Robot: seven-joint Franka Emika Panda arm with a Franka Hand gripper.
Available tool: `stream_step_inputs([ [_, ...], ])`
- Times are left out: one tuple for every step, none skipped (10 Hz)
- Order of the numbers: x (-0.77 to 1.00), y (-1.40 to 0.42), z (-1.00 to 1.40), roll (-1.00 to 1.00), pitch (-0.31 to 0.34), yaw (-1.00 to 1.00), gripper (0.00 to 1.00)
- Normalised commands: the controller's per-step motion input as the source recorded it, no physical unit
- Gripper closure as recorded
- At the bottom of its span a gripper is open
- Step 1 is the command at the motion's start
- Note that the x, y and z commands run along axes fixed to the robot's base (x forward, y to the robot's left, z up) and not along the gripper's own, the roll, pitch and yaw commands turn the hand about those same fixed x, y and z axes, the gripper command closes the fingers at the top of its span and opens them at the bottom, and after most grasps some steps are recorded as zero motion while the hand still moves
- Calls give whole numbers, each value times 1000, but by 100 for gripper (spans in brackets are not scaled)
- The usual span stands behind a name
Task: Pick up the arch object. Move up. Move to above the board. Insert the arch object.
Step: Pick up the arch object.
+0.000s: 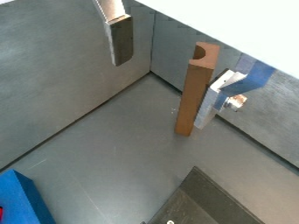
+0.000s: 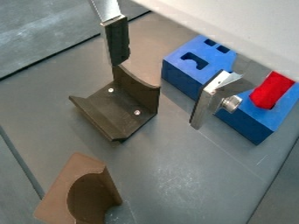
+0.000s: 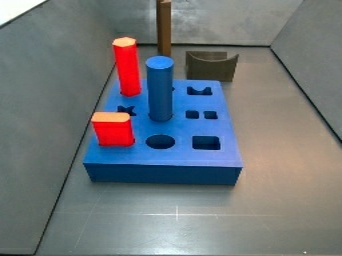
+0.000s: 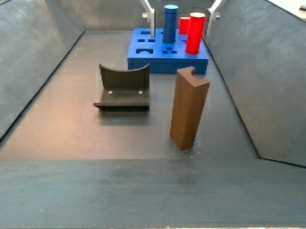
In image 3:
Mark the dark olive arch block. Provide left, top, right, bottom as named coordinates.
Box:
left=186, top=51, right=240, bottom=82

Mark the blue cylinder peg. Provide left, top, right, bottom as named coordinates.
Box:
left=146, top=56, right=174, bottom=122

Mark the red rounded block peg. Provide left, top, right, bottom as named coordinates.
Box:
left=91, top=112, right=135, bottom=147

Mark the blue shape sorter board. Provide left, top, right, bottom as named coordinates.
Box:
left=83, top=80, right=244, bottom=185

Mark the brown arch peg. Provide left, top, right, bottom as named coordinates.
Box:
left=157, top=0, right=171, bottom=56

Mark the red hexagonal peg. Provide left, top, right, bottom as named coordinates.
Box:
left=113, top=37, right=142, bottom=97

